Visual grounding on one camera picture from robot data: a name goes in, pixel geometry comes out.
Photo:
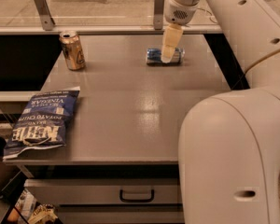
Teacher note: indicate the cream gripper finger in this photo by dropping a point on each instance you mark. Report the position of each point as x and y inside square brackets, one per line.
[171, 37]

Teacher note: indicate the left metal glass bracket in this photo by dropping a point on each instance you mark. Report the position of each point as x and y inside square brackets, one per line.
[47, 21]

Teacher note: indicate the metal glass bracket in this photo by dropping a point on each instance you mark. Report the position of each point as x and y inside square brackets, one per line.
[158, 14]
[47, 21]

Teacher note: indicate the blue silver redbull can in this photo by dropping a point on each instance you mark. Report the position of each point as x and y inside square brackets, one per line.
[154, 57]

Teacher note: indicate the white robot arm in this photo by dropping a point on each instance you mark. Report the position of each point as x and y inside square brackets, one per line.
[229, 144]

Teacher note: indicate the blue kettle chips bag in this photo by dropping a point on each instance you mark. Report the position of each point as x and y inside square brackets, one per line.
[43, 122]

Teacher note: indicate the lower grey drawer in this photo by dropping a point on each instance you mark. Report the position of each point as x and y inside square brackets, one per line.
[121, 214]

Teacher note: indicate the middle metal glass bracket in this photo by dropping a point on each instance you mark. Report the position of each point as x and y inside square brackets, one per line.
[158, 14]

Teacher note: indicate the gold beverage can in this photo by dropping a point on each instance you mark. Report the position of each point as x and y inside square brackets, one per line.
[72, 50]

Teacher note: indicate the snack items under table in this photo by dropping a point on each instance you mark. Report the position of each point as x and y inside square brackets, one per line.
[27, 210]

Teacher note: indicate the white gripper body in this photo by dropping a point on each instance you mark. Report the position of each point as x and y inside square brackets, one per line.
[178, 14]

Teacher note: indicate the grey drawer with black handle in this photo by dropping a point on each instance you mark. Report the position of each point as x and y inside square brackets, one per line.
[105, 191]

